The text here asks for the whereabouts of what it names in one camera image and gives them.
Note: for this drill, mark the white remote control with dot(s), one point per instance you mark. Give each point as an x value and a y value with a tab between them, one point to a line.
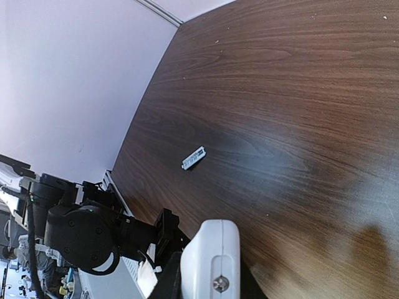
210	263

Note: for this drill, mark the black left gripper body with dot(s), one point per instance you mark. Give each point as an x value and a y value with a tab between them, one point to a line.
170	238

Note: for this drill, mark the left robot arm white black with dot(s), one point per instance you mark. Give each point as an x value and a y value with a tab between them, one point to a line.
85	223

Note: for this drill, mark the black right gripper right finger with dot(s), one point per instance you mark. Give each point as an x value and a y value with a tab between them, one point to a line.
249	287

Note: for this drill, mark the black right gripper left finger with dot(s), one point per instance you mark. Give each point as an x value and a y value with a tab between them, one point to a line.
170	280

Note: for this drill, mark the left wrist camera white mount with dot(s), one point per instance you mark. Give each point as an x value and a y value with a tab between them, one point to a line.
147	276

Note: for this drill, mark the white battery cover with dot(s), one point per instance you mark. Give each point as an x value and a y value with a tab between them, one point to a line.
193	158

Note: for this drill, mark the left aluminium frame post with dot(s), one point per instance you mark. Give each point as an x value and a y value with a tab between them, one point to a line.
161	12

